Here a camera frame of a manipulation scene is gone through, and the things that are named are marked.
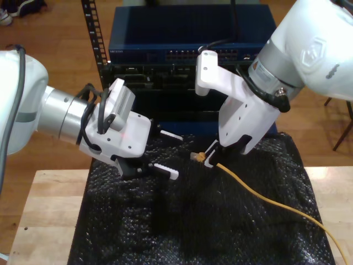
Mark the yellow network cable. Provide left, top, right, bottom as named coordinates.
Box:
left=189, top=151, right=349, bottom=265

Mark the black Dell rack server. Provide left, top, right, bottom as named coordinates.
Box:
left=100, top=62, right=250, bottom=92

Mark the black bubble wrap mat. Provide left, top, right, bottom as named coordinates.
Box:
left=67, top=131, right=336, bottom=265

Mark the brown wooden chair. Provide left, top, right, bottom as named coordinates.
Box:
left=324, top=96, right=353, bottom=152

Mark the dark sneaker white sole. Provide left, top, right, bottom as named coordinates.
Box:
left=5, top=0, right=47, bottom=18

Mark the blue rack base plate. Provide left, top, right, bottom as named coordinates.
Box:
left=153, top=120, right=279, bottom=136

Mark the black angled plug cable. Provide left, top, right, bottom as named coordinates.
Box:
left=236, top=65, right=291, bottom=113

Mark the blue Netgear network switch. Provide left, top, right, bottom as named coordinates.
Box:
left=108, top=4, right=278, bottom=66

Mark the black perforated rack post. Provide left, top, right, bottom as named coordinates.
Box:
left=81, top=0, right=118, bottom=93

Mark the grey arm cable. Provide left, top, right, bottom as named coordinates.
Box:
left=0, top=44, right=27, bottom=194

